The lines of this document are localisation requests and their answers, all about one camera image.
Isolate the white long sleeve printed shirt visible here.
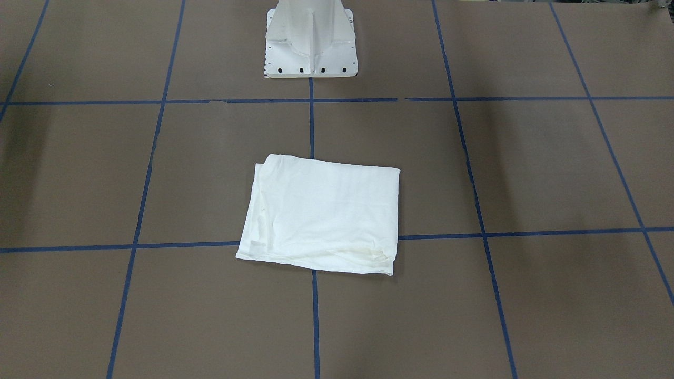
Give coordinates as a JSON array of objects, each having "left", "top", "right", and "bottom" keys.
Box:
[{"left": 235, "top": 154, "right": 401, "bottom": 276}]

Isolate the white camera post with base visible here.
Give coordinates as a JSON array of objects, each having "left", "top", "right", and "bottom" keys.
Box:
[{"left": 263, "top": 1, "right": 359, "bottom": 78}]

